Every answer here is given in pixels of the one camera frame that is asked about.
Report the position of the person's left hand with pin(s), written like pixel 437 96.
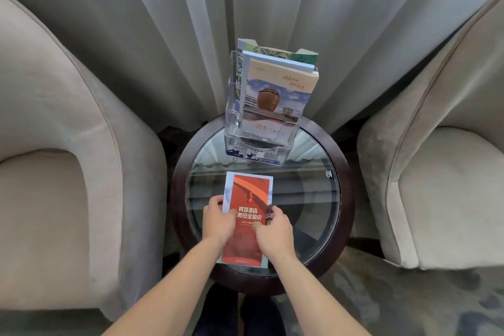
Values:
pixel 217 223

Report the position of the person's right hand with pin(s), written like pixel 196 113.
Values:
pixel 276 234

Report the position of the person's left thumb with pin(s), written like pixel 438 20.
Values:
pixel 217 201

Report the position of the person's right thumb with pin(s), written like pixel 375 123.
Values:
pixel 277 212

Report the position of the red safety brochure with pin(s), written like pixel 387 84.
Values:
pixel 248 205

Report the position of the person's left forearm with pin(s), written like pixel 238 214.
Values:
pixel 173 292

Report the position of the person's right forearm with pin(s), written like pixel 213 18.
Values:
pixel 311 296

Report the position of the round glass-top side table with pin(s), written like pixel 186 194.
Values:
pixel 307 190

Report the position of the clear acrylic brochure holder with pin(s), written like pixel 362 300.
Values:
pixel 260 138

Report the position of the person's dark trousers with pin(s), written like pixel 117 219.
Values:
pixel 240 316

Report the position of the booklet with brown jar cover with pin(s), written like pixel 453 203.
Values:
pixel 275 99

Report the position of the green patterned folded map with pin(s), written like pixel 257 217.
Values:
pixel 283 52

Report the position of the beige armchair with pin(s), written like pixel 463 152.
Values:
pixel 437 174
pixel 59 174

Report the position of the grey sheer curtain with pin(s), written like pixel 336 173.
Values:
pixel 252 24

